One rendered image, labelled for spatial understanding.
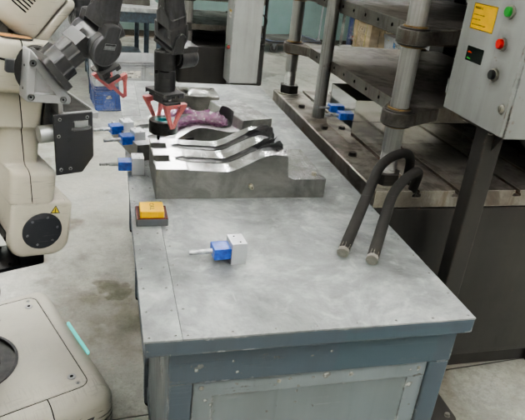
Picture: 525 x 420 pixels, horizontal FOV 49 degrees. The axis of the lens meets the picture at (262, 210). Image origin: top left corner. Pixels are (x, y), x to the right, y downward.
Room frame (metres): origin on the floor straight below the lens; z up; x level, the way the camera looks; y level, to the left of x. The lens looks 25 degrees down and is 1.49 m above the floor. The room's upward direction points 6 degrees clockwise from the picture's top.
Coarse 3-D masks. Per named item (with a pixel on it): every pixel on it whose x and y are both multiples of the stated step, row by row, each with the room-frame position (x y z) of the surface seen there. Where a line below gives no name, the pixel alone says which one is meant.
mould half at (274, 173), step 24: (168, 144) 1.68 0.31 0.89; (192, 144) 1.71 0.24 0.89; (216, 144) 1.74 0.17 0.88; (240, 144) 1.69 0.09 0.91; (168, 168) 1.48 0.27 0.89; (192, 168) 1.51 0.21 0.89; (216, 168) 1.54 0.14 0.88; (240, 168) 1.54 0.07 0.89; (264, 168) 1.56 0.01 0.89; (288, 168) 1.66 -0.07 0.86; (312, 168) 1.69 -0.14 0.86; (168, 192) 1.48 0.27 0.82; (192, 192) 1.50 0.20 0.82; (216, 192) 1.52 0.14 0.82; (240, 192) 1.54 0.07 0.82; (264, 192) 1.56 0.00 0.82; (288, 192) 1.58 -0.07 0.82; (312, 192) 1.60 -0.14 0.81
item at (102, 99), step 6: (90, 78) 5.02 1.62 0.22; (90, 84) 5.10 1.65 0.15; (90, 90) 5.10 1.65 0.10; (96, 90) 4.80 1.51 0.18; (102, 90) 4.82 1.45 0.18; (108, 90) 4.84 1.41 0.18; (90, 96) 5.10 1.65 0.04; (96, 96) 4.81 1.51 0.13; (102, 96) 4.81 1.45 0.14; (108, 96) 4.84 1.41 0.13; (114, 96) 4.86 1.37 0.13; (96, 102) 4.82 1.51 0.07; (102, 102) 4.82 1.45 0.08; (108, 102) 4.84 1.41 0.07; (114, 102) 4.86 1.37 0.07; (120, 102) 4.88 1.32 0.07; (96, 108) 4.80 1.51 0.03; (102, 108) 4.82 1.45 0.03; (108, 108) 4.84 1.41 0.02; (114, 108) 4.87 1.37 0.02; (120, 108) 4.89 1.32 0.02
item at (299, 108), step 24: (288, 96) 2.87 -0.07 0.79; (312, 96) 2.93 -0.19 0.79; (312, 120) 2.49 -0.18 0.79; (336, 144) 2.18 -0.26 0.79; (360, 144) 2.22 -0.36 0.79; (408, 144) 2.29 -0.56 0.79; (432, 144) 2.32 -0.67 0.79; (504, 144) 2.44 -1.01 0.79; (360, 168) 1.94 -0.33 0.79; (432, 168) 2.02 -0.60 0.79; (456, 168) 2.05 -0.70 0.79; (504, 168) 2.11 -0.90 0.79; (360, 192) 1.85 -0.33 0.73; (384, 192) 1.75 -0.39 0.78; (408, 192) 1.78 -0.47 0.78; (432, 192) 1.80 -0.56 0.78; (456, 192) 1.86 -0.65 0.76; (504, 192) 1.88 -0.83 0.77
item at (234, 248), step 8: (232, 240) 1.18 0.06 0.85; (240, 240) 1.18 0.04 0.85; (208, 248) 1.16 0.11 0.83; (216, 248) 1.15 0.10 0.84; (224, 248) 1.16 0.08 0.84; (232, 248) 1.16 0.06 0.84; (240, 248) 1.16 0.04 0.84; (216, 256) 1.15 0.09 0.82; (224, 256) 1.16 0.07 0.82; (232, 256) 1.16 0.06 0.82; (240, 256) 1.17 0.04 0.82; (232, 264) 1.16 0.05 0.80
